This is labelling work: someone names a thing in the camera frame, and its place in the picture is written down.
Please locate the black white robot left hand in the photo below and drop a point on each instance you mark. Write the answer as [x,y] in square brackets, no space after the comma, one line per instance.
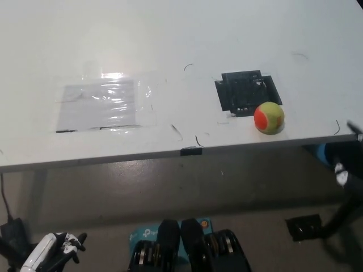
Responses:
[42,252]

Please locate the black floor plate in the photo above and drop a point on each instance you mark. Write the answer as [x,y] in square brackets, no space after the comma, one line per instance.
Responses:
[304,228]

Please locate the black tape patch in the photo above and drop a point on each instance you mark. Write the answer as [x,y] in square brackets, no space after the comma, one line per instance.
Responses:
[244,93]

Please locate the orange yellow-green small tennis ball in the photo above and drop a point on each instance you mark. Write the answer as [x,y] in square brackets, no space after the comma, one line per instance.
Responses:
[269,117]

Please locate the black power adapter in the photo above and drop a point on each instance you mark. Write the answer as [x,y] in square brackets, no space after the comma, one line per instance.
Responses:
[12,235]

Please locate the clear plastic taped sheet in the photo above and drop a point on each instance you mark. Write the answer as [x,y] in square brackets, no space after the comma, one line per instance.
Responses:
[97,106]

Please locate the blue object under table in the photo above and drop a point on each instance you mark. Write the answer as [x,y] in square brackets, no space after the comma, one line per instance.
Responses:
[321,154]

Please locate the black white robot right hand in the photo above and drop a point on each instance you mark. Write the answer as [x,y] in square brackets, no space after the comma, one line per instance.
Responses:
[341,175]

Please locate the black table leg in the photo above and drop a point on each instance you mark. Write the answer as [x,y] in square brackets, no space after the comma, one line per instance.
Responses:
[339,215]

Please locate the small black tape strip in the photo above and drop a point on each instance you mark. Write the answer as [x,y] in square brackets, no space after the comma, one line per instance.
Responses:
[191,152]

